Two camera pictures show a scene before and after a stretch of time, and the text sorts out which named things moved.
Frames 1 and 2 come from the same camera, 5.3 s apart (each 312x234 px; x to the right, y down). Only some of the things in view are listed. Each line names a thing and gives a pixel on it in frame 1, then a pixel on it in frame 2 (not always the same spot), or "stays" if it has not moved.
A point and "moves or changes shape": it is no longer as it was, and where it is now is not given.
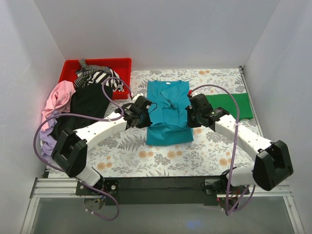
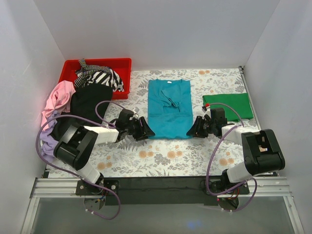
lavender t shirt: (48, 143) stays
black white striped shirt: (88, 74) stays
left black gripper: (145, 120) to (140, 128)
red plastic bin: (122, 66) stays
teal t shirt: (168, 113) moves or changes shape
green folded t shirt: (227, 101) stays
